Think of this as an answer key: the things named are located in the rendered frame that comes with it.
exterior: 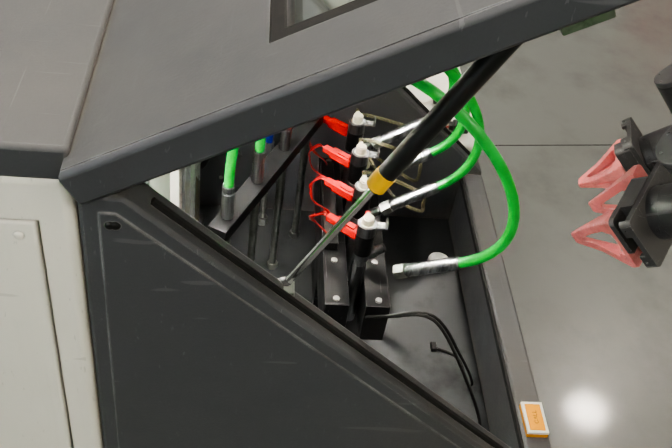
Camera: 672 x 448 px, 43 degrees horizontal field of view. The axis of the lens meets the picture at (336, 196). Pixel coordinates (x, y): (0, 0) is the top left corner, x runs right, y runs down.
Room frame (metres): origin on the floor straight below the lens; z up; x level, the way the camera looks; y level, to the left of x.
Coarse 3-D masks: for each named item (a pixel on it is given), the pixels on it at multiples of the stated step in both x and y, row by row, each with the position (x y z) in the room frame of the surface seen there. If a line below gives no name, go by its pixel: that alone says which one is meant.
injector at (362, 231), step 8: (360, 224) 0.89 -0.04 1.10; (376, 224) 0.89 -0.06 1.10; (360, 232) 0.88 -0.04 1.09; (368, 232) 0.88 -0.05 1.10; (360, 240) 0.88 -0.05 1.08; (368, 240) 0.88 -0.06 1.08; (360, 248) 0.88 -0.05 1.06; (368, 248) 0.88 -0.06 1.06; (376, 248) 0.89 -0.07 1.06; (384, 248) 0.90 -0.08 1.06; (360, 256) 0.88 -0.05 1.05; (368, 256) 0.89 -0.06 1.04; (376, 256) 0.89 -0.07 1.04; (352, 264) 0.89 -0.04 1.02; (360, 264) 0.89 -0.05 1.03; (352, 272) 0.89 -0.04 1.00; (360, 272) 0.89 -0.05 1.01; (352, 280) 0.89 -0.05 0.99; (360, 280) 0.89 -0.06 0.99; (352, 288) 0.89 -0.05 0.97; (352, 296) 0.89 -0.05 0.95; (352, 304) 0.89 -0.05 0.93; (352, 312) 0.89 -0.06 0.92
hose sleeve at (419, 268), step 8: (456, 256) 0.79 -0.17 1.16; (408, 264) 0.80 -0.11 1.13; (416, 264) 0.80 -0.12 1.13; (424, 264) 0.80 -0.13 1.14; (432, 264) 0.79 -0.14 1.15; (440, 264) 0.79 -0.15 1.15; (448, 264) 0.78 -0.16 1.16; (456, 264) 0.78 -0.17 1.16; (408, 272) 0.79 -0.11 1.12; (416, 272) 0.79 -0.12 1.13; (424, 272) 0.79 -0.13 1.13; (432, 272) 0.79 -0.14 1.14; (440, 272) 0.79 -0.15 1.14
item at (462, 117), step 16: (432, 96) 0.80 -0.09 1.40; (464, 112) 0.80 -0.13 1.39; (480, 128) 0.79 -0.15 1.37; (480, 144) 0.79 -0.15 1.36; (496, 160) 0.78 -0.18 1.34; (224, 176) 0.86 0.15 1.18; (224, 192) 0.86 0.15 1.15; (512, 192) 0.77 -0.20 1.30; (512, 208) 0.77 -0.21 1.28; (512, 224) 0.77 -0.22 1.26; (480, 256) 0.78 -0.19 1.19
